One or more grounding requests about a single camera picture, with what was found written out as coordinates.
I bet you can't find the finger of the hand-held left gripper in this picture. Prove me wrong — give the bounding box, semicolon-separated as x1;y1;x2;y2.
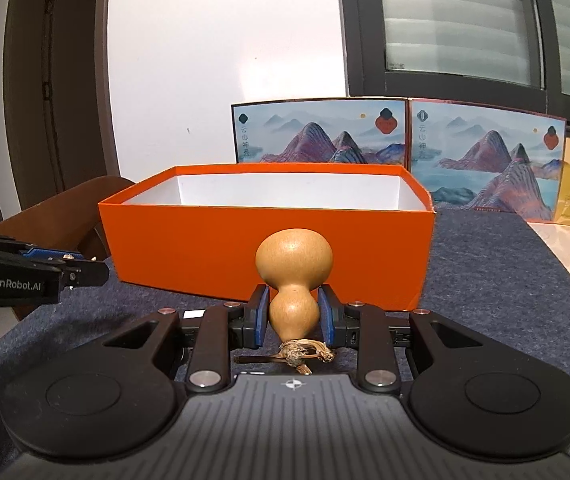
17;243;96;263
60;259;112;291

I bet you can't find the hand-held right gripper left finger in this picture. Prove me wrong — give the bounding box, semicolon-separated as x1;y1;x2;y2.
102;284;270;395

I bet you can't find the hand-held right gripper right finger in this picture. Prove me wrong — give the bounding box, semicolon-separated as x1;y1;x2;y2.
319;285;484;395

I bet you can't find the tan wooden gourd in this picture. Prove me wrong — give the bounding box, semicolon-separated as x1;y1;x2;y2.
234;228;336;377

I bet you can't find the orange cardboard box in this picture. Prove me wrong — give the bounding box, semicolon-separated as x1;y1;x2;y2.
97;162;436;312

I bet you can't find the brown chair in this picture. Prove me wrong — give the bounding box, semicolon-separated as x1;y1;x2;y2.
0;176;138;361

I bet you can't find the dark brown door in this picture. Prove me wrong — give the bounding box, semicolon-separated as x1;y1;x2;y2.
0;0;120;243

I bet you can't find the grey felt mat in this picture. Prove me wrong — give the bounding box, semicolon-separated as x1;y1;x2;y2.
0;207;570;480

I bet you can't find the mountain print gift box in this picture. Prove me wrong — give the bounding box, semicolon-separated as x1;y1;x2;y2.
407;97;567;224
231;97;409;167

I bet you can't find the dark framed window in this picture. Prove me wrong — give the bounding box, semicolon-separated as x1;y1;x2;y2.
336;0;570;132

